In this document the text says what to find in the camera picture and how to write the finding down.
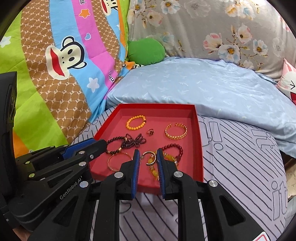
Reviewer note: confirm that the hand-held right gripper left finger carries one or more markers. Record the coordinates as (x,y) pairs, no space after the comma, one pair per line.
(136,173)

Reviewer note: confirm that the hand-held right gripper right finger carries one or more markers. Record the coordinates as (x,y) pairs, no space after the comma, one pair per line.
(160,173)

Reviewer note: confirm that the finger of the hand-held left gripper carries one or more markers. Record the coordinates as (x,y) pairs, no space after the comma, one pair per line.
(69,172)
(81,144)

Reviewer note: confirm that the gold hoop earring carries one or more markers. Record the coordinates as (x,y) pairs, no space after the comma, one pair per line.
(148,153)

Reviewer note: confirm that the thin gold bangle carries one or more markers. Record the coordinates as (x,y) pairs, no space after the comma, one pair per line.
(109,162)

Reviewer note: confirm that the red jewelry box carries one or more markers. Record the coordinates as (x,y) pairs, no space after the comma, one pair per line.
(180,111)

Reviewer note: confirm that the colourful cartoon monkey blanket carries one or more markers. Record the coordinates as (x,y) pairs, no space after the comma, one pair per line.
(34,104)

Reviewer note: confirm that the light blue pillow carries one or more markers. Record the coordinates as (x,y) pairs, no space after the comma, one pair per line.
(196,85)

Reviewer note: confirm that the green pillow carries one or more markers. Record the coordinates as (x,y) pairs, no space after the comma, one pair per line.
(145,52)

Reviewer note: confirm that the floral grey pillow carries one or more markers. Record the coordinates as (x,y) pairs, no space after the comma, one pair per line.
(196,27)

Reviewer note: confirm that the pink cartoon face pillow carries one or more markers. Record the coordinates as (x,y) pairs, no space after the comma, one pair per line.
(288,81)

